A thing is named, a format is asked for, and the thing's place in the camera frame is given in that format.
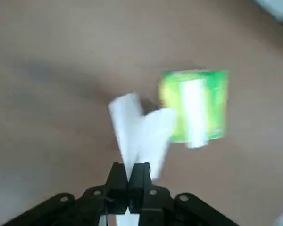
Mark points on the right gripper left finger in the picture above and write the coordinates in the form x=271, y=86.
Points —
x=115, y=188

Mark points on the white tissue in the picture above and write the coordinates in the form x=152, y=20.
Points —
x=194, y=113
x=136, y=131

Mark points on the green tissue pack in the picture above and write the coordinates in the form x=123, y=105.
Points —
x=214, y=99

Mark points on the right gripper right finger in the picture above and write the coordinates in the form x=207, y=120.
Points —
x=141, y=188

